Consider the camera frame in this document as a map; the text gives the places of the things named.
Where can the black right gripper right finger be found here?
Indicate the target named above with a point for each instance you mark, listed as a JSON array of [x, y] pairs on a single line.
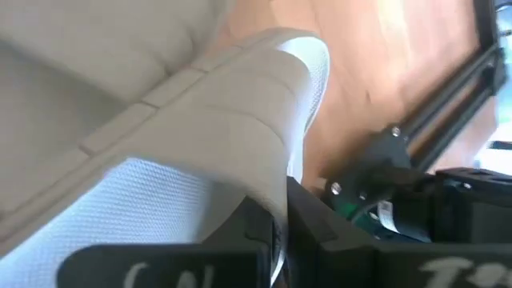
[[340, 264]]

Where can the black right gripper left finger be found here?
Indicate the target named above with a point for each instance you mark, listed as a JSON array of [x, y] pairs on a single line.
[[160, 264]]

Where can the grey rubber slide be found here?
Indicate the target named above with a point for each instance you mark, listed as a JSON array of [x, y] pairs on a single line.
[[224, 120]]

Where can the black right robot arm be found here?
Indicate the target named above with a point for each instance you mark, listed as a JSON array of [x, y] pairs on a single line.
[[372, 168]]

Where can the black aluminium table frame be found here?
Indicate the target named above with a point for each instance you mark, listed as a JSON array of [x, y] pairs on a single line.
[[486, 24]]

